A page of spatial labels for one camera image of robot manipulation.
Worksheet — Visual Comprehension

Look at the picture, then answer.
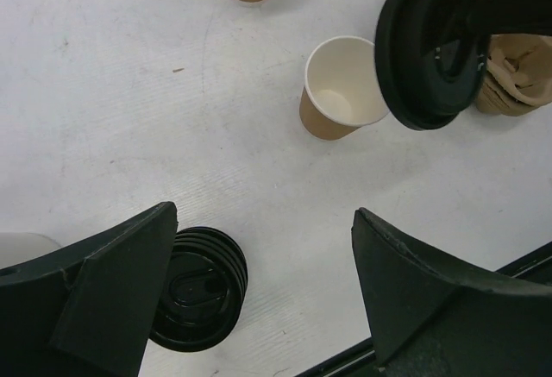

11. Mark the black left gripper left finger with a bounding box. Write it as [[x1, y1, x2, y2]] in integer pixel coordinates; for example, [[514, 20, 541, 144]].
[[1, 202, 178, 376]]

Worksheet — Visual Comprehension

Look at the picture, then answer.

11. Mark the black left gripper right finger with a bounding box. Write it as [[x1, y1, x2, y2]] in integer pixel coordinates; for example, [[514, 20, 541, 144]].
[[351, 209, 551, 376]]

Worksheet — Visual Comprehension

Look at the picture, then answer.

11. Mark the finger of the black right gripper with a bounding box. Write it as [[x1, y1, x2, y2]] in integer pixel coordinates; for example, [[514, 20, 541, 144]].
[[469, 0, 551, 36]]

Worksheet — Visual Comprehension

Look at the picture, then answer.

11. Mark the black cup lid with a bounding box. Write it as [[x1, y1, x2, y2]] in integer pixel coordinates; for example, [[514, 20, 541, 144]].
[[374, 0, 490, 131]]

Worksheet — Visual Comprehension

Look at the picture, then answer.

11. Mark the brown paper cup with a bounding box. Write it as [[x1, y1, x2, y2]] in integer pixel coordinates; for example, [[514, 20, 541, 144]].
[[299, 35, 389, 141]]

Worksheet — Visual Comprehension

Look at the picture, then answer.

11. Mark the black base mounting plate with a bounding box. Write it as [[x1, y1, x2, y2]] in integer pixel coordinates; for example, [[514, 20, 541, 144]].
[[279, 241, 552, 377]]

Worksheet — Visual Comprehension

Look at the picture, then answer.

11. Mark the stack of black cup lids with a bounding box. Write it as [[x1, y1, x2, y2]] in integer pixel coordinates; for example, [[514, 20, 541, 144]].
[[149, 226, 248, 352]]

